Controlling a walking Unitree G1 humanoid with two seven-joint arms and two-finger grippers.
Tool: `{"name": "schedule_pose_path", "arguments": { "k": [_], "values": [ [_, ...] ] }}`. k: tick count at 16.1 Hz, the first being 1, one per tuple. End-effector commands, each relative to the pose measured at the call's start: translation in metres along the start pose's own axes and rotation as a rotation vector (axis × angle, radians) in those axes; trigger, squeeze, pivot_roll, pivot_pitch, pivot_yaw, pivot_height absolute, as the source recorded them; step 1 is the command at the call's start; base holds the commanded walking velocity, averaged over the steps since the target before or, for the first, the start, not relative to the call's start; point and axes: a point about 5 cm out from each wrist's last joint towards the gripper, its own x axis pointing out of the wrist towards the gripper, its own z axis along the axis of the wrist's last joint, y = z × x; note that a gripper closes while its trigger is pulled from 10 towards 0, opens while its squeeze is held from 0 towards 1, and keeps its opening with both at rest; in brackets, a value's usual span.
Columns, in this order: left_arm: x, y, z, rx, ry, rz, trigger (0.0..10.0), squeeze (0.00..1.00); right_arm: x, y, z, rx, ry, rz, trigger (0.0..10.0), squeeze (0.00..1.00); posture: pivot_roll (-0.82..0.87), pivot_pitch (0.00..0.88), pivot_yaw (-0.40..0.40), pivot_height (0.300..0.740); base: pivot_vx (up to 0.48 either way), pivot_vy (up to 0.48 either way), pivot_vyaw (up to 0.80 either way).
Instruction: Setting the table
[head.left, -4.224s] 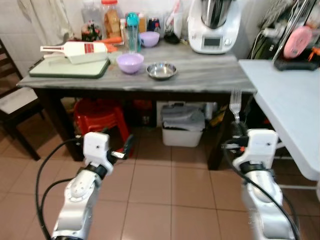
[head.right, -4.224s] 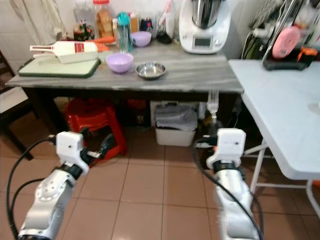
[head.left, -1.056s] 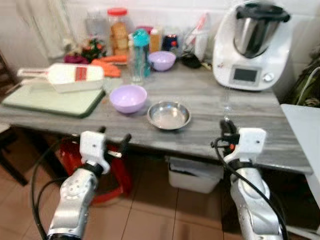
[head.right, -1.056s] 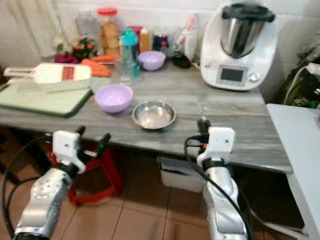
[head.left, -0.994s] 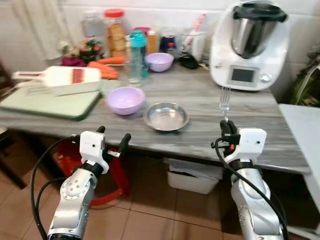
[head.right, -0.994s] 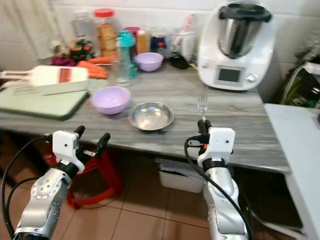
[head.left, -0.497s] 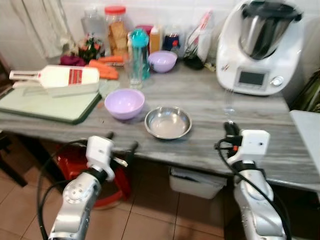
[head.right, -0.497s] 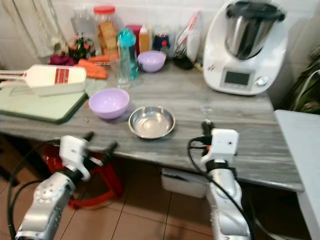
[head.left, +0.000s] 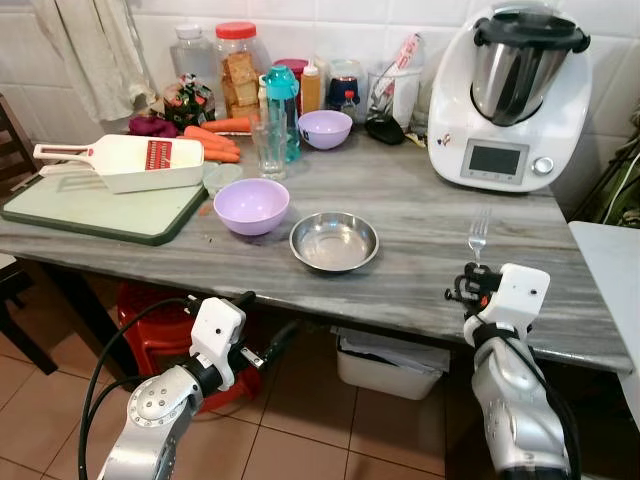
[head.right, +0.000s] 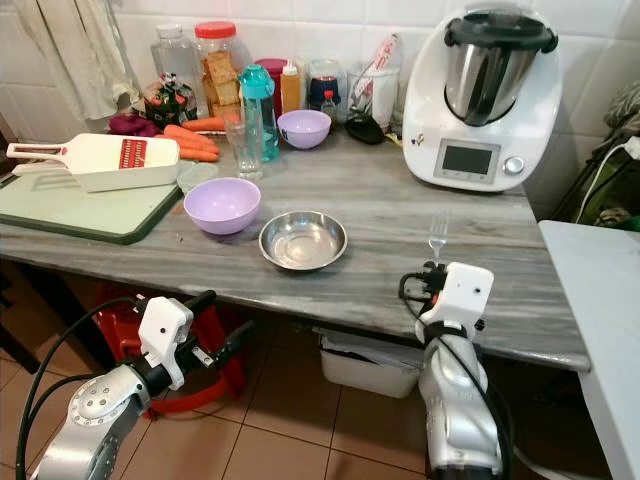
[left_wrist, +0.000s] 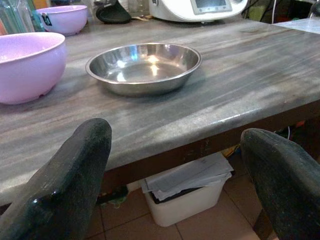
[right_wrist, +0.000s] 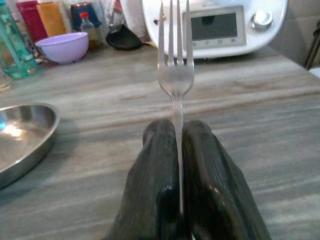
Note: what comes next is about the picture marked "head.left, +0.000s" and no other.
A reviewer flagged green bag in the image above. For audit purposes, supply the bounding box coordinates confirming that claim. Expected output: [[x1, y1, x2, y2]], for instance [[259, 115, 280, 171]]
[[595, 130, 640, 226]]

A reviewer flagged large lilac plastic bowl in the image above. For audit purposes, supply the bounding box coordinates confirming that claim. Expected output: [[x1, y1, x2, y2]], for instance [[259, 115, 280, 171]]
[[213, 178, 292, 237]]

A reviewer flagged teal water bottle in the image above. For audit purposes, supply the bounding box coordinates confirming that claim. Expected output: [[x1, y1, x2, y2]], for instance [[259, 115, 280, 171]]
[[264, 65, 302, 164]]

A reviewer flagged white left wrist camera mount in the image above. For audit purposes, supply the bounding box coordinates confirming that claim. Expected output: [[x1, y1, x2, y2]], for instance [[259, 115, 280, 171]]
[[188, 296, 247, 389]]

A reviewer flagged clear white-capped plastic bottle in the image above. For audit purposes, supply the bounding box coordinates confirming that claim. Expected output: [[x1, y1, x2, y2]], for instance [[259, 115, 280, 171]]
[[170, 24, 219, 86]]

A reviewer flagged white mandoline slicer box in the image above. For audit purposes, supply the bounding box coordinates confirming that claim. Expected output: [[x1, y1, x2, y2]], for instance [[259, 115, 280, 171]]
[[33, 134, 206, 195]]

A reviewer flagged small lilac plastic bowl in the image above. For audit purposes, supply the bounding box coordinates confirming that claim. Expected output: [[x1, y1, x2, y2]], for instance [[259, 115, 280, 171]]
[[298, 110, 354, 151]]

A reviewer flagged silver metal fork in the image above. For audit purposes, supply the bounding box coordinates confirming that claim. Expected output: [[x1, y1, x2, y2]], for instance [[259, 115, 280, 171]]
[[468, 207, 493, 266]]

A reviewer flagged red plastic stool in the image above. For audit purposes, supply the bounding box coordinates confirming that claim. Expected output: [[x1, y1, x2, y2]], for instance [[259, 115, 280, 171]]
[[115, 282, 266, 413]]

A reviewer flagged orange sauce squeeze bottle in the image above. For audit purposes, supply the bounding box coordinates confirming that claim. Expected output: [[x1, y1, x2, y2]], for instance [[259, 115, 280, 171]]
[[300, 64, 323, 114]]

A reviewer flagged green-rimmed white cutting board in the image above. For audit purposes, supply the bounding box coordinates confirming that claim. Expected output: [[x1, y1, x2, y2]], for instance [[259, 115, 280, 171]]
[[0, 160, 211, 247]]

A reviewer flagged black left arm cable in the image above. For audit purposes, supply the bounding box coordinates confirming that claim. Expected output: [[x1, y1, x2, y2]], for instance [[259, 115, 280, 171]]
[[78, 297, 196, 480]]

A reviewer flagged dark patterned snack bag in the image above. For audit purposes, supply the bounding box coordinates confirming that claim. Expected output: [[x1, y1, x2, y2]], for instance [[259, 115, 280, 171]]
[[162, 73, 216, 129]]

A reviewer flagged dark blue jar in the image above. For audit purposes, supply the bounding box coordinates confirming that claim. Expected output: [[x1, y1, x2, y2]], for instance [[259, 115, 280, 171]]
[[325, 60, 369, 113]]

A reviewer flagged pale hanging towel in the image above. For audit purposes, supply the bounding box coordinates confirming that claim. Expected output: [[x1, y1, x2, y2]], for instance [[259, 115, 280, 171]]
[[30, 0, 151, 123]]

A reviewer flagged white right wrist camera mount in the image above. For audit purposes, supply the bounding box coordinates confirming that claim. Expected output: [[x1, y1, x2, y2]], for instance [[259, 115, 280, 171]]
[[478, 263, 552, 336]]

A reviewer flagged red-lidded jar of crackers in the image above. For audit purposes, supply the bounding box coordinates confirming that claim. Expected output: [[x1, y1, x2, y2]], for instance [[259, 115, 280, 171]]
[[213, 21, 271, 119]]

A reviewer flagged pink-lidded jar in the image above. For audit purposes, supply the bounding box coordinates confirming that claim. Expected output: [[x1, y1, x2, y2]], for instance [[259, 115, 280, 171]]
[[273, 58, 311, 81]]

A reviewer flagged black pouch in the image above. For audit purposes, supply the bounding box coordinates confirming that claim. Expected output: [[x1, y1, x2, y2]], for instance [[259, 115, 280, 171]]
[[364, 115, 407, 146]]

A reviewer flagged shallow stainless steel bowl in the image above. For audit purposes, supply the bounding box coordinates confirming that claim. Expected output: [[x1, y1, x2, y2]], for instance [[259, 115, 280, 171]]
[[289, 211, 381, 274]]

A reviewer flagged white kitchen cooking machine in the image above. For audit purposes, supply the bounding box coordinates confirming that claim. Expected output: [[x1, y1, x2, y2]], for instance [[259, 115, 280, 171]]
[[427, 3, 593, 193]]

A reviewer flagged white appliance top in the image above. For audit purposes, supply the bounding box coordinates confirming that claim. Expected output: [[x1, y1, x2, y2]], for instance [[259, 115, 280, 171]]
[[568, 221, 640, 431]]

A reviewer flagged clear drinking glass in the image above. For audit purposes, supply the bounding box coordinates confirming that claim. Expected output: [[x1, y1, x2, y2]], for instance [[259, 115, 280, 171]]
[[250, 115, 291, 181]]

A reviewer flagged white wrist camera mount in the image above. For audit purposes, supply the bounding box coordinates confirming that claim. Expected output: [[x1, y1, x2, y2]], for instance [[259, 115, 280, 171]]
[[478, 263, 552, 336], [188, 296, 247, 389]]

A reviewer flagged dark wooden chair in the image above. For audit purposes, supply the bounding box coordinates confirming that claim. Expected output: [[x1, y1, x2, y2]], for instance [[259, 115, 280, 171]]
[[0, 95, 56, 376]]

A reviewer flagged white plastic bin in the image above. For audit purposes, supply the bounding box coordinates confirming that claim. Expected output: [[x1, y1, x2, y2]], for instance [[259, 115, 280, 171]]
[[335, 325, 451, 401]]

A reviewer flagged dark purple leafy vegetable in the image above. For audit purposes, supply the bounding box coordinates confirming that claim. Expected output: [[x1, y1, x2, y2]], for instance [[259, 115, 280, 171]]
[[128, 115, 181, 139]]

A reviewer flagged small clear lidded container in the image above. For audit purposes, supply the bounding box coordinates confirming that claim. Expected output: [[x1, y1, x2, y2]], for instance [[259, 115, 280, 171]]
[[203, 162, 244, 193]]

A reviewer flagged clear plastic utensil jug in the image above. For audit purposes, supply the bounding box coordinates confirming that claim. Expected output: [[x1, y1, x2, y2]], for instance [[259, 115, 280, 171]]
[[366, 33, 426, 129]]

